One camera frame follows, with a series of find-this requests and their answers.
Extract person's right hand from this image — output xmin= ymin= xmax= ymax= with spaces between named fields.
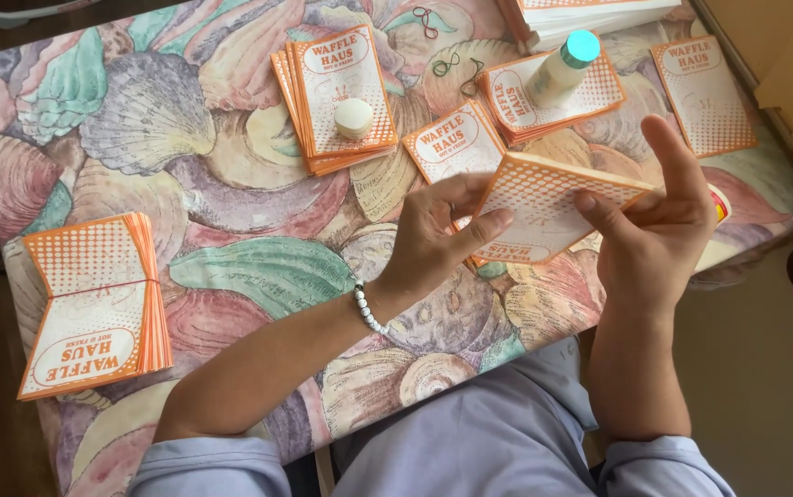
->
xmin=573 ymin=114 xmax=719 ymax=313

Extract grey plastic object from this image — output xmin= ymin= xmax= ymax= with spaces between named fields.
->
xmin=0 ymin=0 xmax=102 ymax=30

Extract stack of orange paper bags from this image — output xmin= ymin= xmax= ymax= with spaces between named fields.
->
xmin=270 ymin=24 xmax=399 ymax=178

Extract white tube with red label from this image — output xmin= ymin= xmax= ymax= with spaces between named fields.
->
xmin=692 ymin=182 xmax=734 ymax=274

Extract small pile of paper bags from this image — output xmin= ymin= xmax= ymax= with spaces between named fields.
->
xmin=401 ymin=99 xmax=508 ymax=185

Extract person's light blue clothing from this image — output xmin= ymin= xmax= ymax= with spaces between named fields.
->
xmin=126 ymin=337 xmax=737 ymax=497

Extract red rubber band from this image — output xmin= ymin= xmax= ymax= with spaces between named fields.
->
xmin=412 ymin=6 xmax=439 ymax=40

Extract white bead bracelet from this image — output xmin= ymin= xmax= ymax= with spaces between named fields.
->
xmin=353 ymin=281 xmax=391 ymax=337

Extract tall stack of white bags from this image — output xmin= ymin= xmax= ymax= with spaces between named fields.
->
xmin=496 ymin=0 xmax=684 ymax=55

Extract orange white paper bags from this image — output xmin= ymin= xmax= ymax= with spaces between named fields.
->
xmin=462 ymin=152 xmax=657 ymax=267

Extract white bottle with teal cap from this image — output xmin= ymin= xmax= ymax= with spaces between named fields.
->
xmin=525 ymin=28 xmax=602 ymax=110

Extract banded bundle of paper bags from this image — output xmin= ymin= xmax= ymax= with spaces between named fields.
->
xmin=16 ymin=211 xmax=174 ymax=402

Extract seashell print tablecloth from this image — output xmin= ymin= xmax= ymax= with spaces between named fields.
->
xmin=0 ymin=0 xmax=793 ymax=497

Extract cream round lidded container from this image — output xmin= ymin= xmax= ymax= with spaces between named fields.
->
xmin=332 ymin=97 xmax=375 ymax=142

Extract dark green rubber band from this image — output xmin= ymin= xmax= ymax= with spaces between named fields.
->
xmin=459 ymin=58 xmax=486 ymax=98

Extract person's left hand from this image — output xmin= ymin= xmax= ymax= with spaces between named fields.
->
xmin=362 ymin=173 xmax=515 ymax=323

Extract pile of orange dotted bags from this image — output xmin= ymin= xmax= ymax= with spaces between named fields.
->
xmin=477 ymin=47 xmax=628 ymax=146

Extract single orange white paper bag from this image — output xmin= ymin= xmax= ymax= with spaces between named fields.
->
xmin=649 ymin=35 xmax=759 ymax=159

